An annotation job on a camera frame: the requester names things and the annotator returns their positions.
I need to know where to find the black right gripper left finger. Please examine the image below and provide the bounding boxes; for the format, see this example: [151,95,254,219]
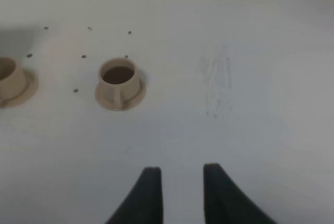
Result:
[107,167,163,224]

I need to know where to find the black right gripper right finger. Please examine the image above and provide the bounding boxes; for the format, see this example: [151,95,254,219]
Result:
[203,163,275,223]

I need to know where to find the beige right cup saucer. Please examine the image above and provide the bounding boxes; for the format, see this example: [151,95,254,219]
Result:
[95,79,146,111]

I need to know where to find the beige cup saucer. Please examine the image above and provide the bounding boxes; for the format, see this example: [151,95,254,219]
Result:
[95,79,146,111]
[1,69,39,108]

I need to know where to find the beige right teacup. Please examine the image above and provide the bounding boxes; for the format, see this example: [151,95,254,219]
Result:
[98,57,140,109]

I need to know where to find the beige teacup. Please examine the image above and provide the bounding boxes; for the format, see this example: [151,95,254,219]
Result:
[1,57,27,106]
[98,57,140,109]

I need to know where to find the beige left cup saucer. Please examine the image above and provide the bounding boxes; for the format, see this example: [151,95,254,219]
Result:
[1,69,39,108]

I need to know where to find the beige left teacup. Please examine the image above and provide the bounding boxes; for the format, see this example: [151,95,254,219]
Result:
[1,57,27,106]

